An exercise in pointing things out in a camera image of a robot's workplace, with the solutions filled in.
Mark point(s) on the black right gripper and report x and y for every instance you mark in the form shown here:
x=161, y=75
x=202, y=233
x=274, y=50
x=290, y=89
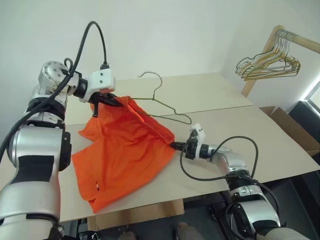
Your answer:
x=191, y=150

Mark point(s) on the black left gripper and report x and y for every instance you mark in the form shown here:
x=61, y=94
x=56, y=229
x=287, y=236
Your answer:
x=98, y=97

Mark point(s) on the orange shirt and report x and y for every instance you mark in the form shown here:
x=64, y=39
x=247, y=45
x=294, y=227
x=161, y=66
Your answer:
x=120, y=155

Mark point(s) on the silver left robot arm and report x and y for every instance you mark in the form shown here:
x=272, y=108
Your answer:
x=32, y=155

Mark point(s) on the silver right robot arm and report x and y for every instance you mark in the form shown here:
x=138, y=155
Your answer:
x=247, y=197

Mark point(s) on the flat cardboard sheet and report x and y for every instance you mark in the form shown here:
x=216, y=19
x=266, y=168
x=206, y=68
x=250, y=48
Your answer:
x=140, y=212

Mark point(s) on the wooden clothes rack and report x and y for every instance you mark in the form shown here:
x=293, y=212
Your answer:
x=250, y=87

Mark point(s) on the brown rounded shape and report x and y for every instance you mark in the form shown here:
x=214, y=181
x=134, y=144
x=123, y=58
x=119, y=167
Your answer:
x=126, y=236

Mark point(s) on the open cardboard box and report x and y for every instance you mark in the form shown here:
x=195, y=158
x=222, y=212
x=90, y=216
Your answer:
x=295, y=132

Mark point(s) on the black furniture panel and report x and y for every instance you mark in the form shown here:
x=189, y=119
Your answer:
x=307, y=112

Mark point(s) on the bright window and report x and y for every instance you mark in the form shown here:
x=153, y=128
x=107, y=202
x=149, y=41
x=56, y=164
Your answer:
x=315, y=92

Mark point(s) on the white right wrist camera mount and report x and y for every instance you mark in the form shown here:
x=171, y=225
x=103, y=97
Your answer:
x=198, y=132

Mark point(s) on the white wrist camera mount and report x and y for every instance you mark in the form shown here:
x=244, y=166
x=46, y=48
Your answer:
x=101, y=80
x=198, y=132

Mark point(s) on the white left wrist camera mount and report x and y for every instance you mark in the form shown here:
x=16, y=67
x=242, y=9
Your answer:
x=101, y=80

